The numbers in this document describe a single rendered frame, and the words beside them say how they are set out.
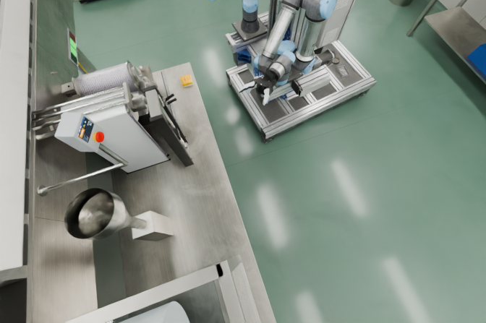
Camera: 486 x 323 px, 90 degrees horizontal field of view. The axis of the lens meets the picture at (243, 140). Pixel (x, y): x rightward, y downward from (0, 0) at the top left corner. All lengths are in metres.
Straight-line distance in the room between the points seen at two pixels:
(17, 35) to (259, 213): 2.01
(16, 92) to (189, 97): 1.29
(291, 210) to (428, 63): 2.33
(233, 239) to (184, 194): 0.35
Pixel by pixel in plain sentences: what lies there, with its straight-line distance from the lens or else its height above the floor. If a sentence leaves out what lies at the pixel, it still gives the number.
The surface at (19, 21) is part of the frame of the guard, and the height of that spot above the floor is 1.97.
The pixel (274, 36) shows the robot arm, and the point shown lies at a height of 1.26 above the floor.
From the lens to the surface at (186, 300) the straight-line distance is 0.66.
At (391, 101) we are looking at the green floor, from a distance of 3.04.
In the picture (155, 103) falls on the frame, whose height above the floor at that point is 1.44.
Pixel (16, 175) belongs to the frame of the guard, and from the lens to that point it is 0.37.
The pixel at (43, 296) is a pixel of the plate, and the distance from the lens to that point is 1.02.
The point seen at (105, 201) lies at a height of 1.42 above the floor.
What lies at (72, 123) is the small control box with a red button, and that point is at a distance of 0.72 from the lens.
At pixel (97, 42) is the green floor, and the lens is 3.76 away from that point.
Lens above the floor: 2.22
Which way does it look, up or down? 66 degrees down
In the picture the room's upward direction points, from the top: 4 degrees counter-clockwise
